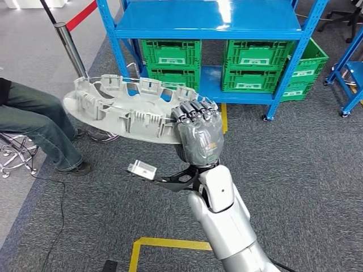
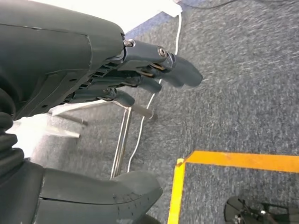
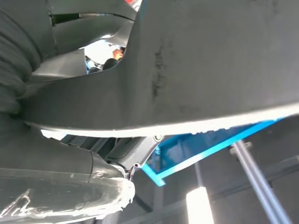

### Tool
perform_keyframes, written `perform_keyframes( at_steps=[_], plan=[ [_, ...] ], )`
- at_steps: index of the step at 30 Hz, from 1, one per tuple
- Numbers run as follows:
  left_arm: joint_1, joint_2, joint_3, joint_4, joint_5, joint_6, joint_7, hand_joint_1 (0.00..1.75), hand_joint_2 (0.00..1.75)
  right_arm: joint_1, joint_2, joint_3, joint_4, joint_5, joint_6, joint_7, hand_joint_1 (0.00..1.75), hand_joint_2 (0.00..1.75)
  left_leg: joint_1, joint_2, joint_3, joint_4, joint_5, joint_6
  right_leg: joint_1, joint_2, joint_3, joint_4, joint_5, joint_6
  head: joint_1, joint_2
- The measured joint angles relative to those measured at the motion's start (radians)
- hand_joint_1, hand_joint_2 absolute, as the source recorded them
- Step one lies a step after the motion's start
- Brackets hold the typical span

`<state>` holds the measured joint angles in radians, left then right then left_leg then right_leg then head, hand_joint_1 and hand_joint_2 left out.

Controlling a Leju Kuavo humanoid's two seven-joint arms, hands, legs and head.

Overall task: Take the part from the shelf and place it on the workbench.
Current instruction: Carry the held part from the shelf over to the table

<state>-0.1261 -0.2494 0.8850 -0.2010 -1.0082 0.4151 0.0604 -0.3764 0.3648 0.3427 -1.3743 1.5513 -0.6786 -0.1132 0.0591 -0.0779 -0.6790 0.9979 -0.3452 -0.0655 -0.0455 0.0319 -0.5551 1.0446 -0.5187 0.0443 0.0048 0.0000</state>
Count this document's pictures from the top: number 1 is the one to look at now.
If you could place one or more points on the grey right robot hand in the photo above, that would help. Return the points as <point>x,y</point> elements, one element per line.
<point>201,139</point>

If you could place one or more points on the grey plastic wheel hubcap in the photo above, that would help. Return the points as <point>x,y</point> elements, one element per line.
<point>119,116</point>

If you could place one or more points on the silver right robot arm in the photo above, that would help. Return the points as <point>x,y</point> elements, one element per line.
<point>224,225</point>

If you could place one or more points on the blue metal shelf rack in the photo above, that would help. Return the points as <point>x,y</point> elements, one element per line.
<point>355,75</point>
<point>210,22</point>

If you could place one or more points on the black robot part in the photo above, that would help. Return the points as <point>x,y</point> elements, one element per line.
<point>110,266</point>

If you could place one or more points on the red barrier belt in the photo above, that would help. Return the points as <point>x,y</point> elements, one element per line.
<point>82,15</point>

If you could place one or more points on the person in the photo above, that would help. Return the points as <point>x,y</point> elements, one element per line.
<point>34,116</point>

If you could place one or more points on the black office chair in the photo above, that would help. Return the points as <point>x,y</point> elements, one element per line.
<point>352,18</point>

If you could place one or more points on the black barrier belt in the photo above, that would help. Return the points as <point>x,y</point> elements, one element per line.
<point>47,11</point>

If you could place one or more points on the chrome stool base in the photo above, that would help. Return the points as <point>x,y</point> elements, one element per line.
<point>16,150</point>

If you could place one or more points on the white lit display plinth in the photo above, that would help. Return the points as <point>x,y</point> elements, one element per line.
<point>34,3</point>

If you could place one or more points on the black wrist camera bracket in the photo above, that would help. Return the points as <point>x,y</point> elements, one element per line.
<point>181,182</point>

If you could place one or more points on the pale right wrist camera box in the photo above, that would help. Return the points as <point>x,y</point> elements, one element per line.
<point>142,171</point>

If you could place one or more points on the chrome stanchion post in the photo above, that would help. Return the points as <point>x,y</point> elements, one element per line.
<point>71,49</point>

